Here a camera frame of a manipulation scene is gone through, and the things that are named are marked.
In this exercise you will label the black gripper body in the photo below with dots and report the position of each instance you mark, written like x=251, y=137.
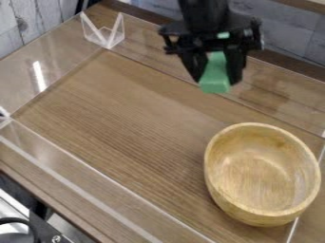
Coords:
x=239, y=33

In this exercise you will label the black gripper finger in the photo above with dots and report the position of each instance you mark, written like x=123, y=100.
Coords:
x=236, y=64
x=195, y=62

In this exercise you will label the green rectangular block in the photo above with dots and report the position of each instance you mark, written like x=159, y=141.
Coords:
x=215, y=80

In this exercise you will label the wooden bowl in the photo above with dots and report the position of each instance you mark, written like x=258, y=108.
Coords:
x=262, y=173

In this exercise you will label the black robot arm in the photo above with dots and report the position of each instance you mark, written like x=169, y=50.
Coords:
x=205, y=14

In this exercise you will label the clear acrylic corner bracket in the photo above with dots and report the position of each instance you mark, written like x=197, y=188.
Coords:
x=105, y=37

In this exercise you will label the black metal bracket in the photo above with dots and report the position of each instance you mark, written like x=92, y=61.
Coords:
x=49, y=233

